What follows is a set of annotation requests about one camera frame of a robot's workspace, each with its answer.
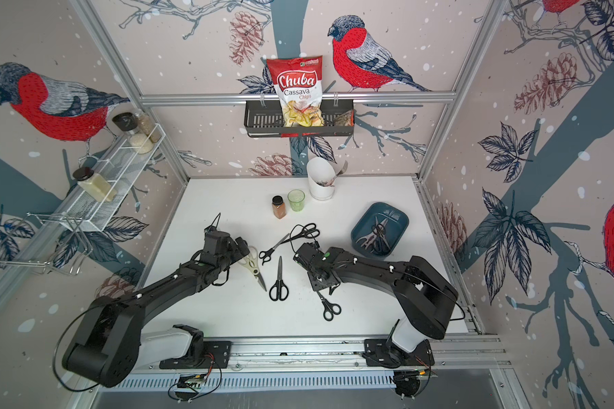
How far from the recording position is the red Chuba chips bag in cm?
81

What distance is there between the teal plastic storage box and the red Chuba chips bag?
0.43m

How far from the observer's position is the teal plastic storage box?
0.97 metres
